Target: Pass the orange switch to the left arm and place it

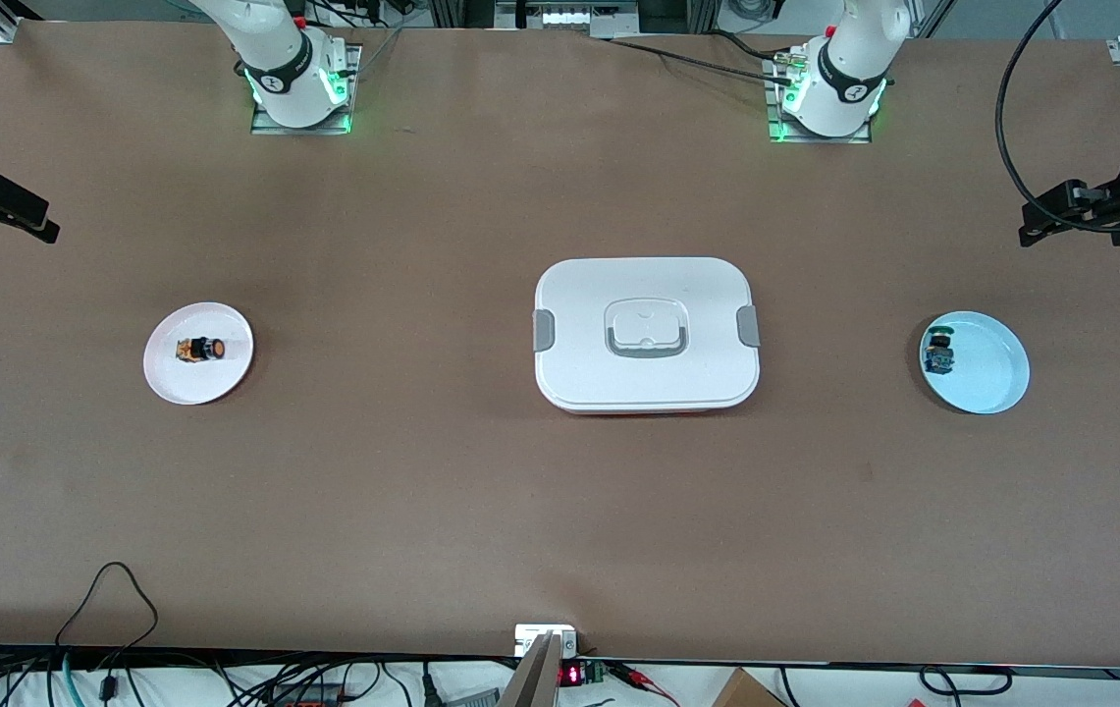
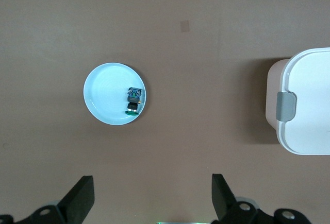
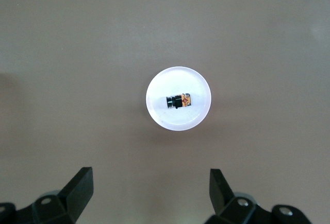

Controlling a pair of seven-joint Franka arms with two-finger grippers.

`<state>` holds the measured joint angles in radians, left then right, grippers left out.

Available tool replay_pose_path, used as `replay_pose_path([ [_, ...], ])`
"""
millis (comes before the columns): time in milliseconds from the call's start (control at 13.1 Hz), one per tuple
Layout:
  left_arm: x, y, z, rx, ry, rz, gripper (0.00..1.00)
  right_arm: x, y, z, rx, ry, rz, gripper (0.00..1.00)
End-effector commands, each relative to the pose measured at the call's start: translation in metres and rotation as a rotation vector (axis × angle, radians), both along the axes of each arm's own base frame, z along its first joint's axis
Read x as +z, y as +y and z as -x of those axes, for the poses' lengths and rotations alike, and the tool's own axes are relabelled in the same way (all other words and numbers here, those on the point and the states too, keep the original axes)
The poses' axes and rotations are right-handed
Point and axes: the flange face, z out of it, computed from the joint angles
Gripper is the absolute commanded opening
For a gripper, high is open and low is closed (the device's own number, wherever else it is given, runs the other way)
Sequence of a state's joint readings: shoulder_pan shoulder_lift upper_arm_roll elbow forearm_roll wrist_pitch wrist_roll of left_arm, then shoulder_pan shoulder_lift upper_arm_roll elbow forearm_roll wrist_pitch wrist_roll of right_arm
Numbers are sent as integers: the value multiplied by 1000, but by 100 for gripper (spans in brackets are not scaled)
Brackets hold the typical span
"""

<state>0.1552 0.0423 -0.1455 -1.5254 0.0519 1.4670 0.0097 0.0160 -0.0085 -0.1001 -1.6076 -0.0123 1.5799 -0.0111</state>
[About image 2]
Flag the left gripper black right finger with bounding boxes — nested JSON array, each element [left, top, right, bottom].
[[211, 174, 312, 224]]

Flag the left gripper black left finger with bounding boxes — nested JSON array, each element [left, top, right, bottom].
[[0, 175, 95, 224]]

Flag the white lidded box grey latches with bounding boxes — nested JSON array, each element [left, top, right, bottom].
[[265, 47, 330, 156]]

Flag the light blue round plate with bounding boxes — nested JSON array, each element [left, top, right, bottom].
[[82, 63, 148, 126]]

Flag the green push-button switch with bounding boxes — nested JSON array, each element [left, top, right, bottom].
[[124, 87, 143, 116]]

